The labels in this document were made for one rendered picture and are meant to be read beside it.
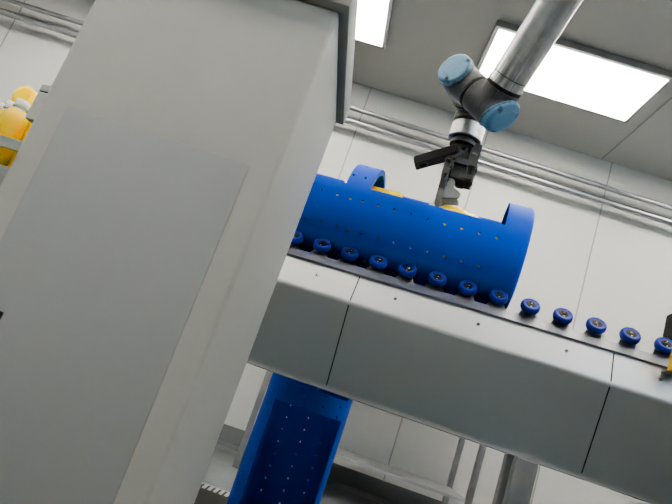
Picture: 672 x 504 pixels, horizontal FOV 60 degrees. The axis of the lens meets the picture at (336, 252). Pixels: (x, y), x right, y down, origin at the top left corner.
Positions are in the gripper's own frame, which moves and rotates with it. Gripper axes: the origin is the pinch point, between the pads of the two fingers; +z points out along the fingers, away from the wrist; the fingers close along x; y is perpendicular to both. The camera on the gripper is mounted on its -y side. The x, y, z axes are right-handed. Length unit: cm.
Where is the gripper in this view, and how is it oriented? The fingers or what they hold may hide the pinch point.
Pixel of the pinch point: (435, 207)
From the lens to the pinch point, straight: 153.8
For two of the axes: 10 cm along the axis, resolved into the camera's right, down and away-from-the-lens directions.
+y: 9.4, 2.8, -2.1
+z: -3.2, 9.2, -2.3
